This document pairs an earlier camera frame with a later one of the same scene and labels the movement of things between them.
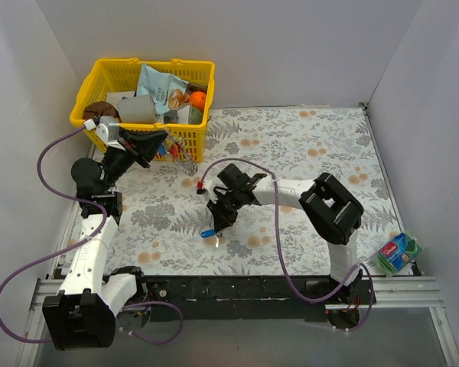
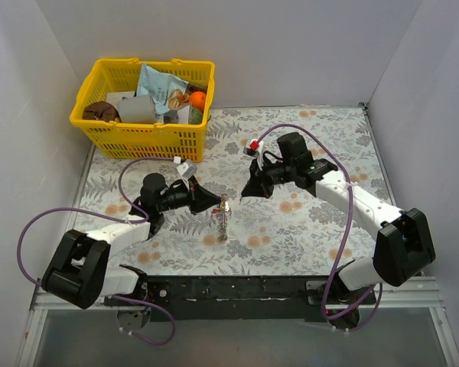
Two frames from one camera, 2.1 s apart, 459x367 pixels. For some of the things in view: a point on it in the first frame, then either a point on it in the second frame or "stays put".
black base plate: x=300 y=298 stays put
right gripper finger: x=224 y=213 -> x=259 y=183
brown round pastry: x=101 y=108 stays put
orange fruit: x=197 y=99 stays put
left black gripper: x=136 y=151 -> x=193 y=197
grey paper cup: x=137 y=109 stays put
